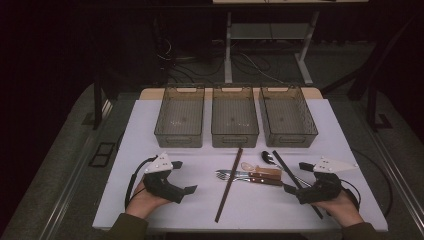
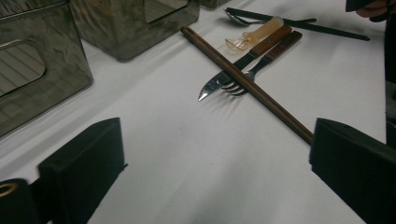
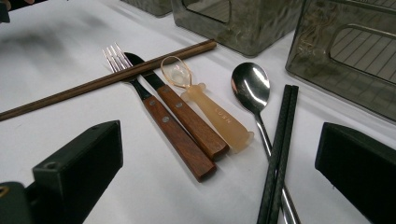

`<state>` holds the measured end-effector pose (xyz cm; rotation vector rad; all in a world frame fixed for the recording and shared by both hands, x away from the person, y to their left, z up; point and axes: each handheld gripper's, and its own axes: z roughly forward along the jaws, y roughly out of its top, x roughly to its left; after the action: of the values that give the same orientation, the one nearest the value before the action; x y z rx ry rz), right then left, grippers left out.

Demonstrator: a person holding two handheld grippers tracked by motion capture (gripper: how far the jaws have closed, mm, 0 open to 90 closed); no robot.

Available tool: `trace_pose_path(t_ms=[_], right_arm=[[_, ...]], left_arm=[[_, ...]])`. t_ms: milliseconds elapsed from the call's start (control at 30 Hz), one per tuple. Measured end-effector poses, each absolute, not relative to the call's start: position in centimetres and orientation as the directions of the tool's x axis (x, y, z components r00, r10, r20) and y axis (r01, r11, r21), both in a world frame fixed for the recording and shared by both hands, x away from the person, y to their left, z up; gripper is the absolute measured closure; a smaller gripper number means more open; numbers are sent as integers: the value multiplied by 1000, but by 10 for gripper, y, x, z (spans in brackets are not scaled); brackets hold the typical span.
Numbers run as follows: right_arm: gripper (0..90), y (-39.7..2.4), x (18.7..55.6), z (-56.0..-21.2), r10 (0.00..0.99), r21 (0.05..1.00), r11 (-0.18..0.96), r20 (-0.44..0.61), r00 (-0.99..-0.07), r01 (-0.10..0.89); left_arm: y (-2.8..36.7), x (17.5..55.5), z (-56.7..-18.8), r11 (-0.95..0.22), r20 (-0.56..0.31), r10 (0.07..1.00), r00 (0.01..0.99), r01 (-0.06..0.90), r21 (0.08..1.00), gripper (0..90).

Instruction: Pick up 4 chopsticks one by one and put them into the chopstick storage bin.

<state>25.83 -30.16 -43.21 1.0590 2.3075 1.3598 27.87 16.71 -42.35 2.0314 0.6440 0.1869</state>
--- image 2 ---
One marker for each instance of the translucent amber plastic spoon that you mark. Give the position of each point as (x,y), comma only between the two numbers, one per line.
(264,31)

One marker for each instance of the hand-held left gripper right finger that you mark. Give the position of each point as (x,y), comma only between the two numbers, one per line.
(355,174)

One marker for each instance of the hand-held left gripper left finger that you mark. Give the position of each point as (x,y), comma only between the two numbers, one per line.
(84,168)

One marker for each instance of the brown wooden chopstick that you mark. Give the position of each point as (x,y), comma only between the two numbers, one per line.
(251,82)
(247,87)

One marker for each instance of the smoky translucent plastic bin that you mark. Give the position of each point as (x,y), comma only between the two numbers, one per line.
(31,77)
(214,2)
(124,28)

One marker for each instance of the black chopstick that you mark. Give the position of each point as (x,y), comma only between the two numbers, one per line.
(327,29)
(327,32)

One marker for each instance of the white table cover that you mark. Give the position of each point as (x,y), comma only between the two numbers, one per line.
(193,161)

